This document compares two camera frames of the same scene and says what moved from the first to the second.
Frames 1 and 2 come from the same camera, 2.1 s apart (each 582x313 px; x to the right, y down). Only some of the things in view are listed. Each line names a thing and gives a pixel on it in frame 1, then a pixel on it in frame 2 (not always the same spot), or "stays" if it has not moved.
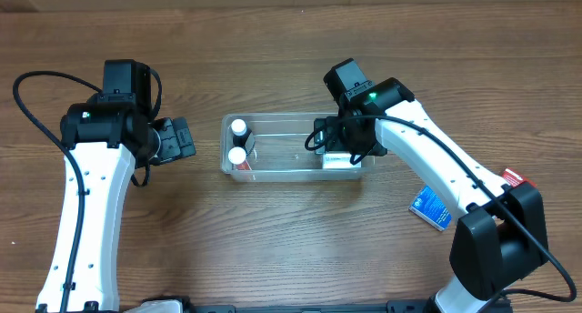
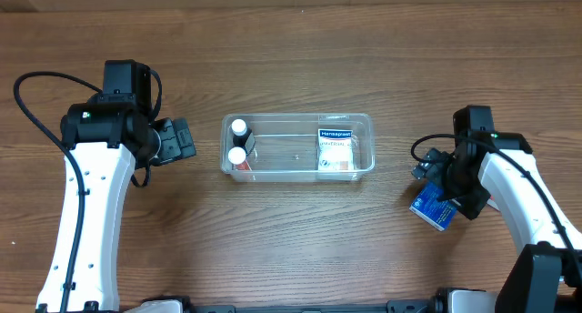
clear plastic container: x=280 y=153 stays
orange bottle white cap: x=236 y=156 stays
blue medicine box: x=429 y=207 stays
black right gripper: x=325 y=134 -> x=430 y=163
